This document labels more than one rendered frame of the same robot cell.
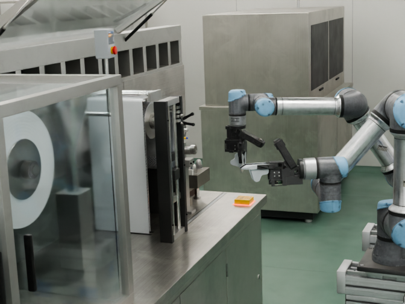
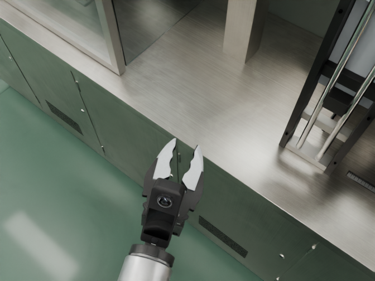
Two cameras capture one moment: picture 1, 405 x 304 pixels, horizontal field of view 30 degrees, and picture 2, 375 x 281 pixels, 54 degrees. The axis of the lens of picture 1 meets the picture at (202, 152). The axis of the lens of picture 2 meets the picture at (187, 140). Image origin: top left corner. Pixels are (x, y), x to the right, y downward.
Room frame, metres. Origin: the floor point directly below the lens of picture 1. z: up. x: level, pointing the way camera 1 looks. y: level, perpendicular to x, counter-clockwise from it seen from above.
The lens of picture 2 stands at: (2.59, -0.45, 1.79)
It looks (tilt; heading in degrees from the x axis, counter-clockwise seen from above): 59 degrees down; 107
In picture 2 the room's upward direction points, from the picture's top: straight up
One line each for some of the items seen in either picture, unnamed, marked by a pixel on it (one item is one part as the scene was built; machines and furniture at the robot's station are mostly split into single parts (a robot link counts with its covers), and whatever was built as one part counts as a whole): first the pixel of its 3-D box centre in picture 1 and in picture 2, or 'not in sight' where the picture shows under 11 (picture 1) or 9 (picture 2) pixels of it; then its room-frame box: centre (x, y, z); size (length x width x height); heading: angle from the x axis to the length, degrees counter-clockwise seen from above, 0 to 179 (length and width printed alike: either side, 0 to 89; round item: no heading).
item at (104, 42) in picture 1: (106, 43); not in sight; (2.63, 0.32, 1.66); 0.07 x 0.07 x 0.10; 77
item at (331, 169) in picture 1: (330, 168); not in sight; (2.50, -0.44, 1.21); 0.11 x 0.08 x 0.09; 93
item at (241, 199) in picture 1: (244, 200); not in sight; (3.20, -0.18, 0.91); 0.07 x 0.07 x 0.02; 69
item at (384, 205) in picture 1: (393, 217); not in sight; (2.64, -0.70, 0.98); 0.13 x 0.12 x 0.14; 3
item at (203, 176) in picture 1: (163, 175); not in sight; (3.36, 0.19, 1.00); 0.40 x 0.16 x 0.06; 69
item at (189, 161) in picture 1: (186, 178); not in sight; (3.08, 0.07, 1.05); 0.06 x 0.05 x 0.31; 69
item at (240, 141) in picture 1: (236, 138); not in sight; (3.21, -0.15, 1.19); 0.09 x 0.08 x 0.12; 69
